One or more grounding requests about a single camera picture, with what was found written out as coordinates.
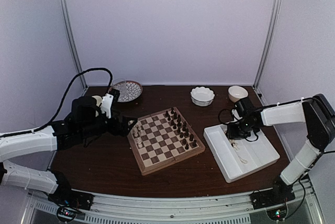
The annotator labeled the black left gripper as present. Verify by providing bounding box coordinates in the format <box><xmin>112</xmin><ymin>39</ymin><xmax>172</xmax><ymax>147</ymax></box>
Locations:
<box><xmin>79</xmin><ymin>109</ymin><xmax>138</xmax><ymax>139</ymax></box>

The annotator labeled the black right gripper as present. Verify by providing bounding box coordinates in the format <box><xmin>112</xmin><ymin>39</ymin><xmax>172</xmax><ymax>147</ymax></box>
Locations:
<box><xmin>226</xmin><ymin>119</ymin><xmax>256</xmax><ymax>139</ymax></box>

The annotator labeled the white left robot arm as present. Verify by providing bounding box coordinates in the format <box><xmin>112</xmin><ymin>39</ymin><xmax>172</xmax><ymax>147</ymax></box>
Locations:
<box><xmin>1</xmin><ymin>94</ymin><xmax>138</xmax><ymax>205</ymax></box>

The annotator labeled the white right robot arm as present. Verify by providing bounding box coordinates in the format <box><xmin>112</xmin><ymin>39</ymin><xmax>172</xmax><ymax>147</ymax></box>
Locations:
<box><xmin>226</xmin><ymin>94</ymin><xmax>334</xmax><ymax>204</ymax></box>

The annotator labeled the pile of white chess pieces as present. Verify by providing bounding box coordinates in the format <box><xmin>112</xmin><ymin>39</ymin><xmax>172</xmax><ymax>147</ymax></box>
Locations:
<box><xmin>231</xmin><ymin>142</ymin><xmax>240</xmax><ymax>151</ymax></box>

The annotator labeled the dark chess pieces row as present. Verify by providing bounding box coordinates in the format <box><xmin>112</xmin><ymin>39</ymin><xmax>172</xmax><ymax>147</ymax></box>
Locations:
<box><xmin>163</xmin><ymin>107</ymin><xmax>196</xmax><ymax>145</ymax></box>

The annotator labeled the wooden chess board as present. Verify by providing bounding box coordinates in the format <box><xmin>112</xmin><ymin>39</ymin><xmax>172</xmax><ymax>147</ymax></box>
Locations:
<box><xmin>127</xmin><ymin>107</ymin><xmax>205</xmax><ymax>176</ymax></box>

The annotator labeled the cream ceramic mug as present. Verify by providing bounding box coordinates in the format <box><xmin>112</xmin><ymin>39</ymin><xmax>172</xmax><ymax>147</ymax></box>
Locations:
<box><xmin>92</xmin><ymin>95</ymin><xmax>103</xmax><ymax>108</ymax></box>

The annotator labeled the cream round bowl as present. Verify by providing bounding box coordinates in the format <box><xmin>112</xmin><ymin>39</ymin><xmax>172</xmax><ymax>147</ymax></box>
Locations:
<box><xmin>228</xmin><ymin>85</ymin><xmax>249</xmax><ymax>103</ymax></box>

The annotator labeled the white plastic divided tray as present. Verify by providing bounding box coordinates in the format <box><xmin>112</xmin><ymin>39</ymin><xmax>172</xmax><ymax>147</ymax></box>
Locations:
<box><xmin>204</xmin><ymin>125</ymin><xmax>280</xmax><ymax>183</ymax></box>

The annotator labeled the white scalloped bowl black rim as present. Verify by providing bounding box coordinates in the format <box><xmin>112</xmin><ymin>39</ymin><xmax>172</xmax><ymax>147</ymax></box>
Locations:
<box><xmin>190</xmin><ymin>86</ymin><xmax>215</xmax><ymax>107</ymax></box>

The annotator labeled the clear drinking glass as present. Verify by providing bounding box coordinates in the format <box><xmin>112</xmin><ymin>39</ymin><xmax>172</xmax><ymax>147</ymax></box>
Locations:
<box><xmin>112</xmin><ymin>79</ymin><xmax>127</xmax><ymax>102</ymax></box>

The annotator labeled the patterned brown rim plate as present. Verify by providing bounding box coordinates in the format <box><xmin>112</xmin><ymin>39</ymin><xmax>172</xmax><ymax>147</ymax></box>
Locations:
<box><xmin>109</xmin><ymin>80</ymin><xmax>143</xmax><ymax>103</ymax></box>

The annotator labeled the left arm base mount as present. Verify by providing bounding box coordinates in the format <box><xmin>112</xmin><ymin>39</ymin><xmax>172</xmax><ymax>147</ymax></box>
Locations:
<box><xmin>48</xmin><ymin>171</ymin><xmax>94</xmax><ymax>214</ymax></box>

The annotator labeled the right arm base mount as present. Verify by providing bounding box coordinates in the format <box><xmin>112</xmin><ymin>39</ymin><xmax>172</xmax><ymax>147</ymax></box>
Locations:
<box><xmin>250</xmin><ymin>174</ymin><xmax>306</xmax><ymax>222</ymax></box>

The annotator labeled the right aluminium frame post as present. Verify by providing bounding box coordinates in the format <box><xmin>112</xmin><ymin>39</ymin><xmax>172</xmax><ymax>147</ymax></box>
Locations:
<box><xmin>253</xmin><ymin>0</ymin><xmax>282</xmax><ymax>91</ymax></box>

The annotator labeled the aluminium frame post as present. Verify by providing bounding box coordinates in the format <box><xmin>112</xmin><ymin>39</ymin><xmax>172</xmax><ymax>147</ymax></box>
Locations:
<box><xmin>60</xmin><ymin>0</ymin><xmax>83</xmax><ymax>73</ymax></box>
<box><xmin>253</xmin><ymin>0</ymin><xmax>282</xmax><ymax>91</ymax></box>

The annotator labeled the left aluminium frame post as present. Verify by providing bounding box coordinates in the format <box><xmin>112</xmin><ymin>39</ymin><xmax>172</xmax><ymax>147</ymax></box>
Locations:
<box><xmin>60</xmin><ymin>0</ymin><xmax>83</xmax><ymax>73</ymax></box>

